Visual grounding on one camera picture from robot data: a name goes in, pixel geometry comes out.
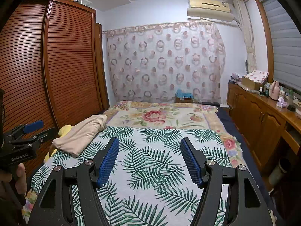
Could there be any tied beige window curtain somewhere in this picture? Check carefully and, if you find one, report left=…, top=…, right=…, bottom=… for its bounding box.
left=234, top=0, right=258, bottom=72

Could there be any person's left hand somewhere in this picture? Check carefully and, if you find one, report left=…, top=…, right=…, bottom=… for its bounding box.
left=0, top=163, right=27, bottom=195

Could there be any grey waste bin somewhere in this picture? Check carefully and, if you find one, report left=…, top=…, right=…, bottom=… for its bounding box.
left=268, top=158, right=292, bottom=185

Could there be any bed with leaf floral cover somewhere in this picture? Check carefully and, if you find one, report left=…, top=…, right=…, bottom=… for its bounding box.
left=22, top=101, right=244, bottom=218

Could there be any palm leaf printed blanket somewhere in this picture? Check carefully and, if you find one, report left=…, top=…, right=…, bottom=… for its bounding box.
left=30, top=126, right=236, bottom=226

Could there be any box with blue cloth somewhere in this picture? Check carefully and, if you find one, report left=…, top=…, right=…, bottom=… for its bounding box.
left=174, top=89, right=194, bottom=103

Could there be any yellow plush toy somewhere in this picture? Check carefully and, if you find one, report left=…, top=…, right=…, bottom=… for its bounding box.
left=43, top=125, right=73, bottom=163

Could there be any beige wall air conditioner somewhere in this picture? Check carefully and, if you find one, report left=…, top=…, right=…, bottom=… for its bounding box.
left=187, top=0, right=236, bottom=21

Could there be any pink thermos jug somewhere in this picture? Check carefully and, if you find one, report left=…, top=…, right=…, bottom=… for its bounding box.
left=270, top=80, right=280, bottom=99

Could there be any sheer circle patterned curtain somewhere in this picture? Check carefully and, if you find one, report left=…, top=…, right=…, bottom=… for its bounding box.
left=106, top=21, right=226, bottom=104

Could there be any box with dotted cloth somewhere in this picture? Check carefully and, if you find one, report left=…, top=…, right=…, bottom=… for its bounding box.
left=245, top=69, right=269, bottom=83

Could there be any grey window blind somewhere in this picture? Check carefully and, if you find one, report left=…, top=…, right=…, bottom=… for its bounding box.
left=261, top=0, right=301, bottom=86

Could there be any wooden sideboard cabinet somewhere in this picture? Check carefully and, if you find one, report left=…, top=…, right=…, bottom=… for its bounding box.
left=227, top=81, right=301, bottom=177

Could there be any beige printed t-shirt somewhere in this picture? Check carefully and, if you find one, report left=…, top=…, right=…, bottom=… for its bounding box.
left=52, top=115, right=108, bottom=158

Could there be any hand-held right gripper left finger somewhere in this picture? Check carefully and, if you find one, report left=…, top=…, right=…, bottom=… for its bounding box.
left=28, top=137, right=120, bottom=226

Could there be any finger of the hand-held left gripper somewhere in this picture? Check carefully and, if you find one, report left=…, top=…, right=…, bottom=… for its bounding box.
left=11, top=121, right=45, bottom=135
left=30, top=127, right=58, bottom=144

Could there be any wooden window frame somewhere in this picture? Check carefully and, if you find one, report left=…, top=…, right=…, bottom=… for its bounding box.
left=254, top=0, right=275, bottom=83

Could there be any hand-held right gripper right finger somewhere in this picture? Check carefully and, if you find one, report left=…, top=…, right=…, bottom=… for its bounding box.
left=180, top=137, right=271, bottom=226

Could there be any cardboard box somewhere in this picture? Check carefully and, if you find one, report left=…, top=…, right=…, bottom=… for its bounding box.
left=242, top=76, right=260, bottom=90

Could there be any wooden louvered wardrobe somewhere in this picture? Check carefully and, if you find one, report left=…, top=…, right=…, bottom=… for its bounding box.
left=0, top=0, right=110, bottom=177

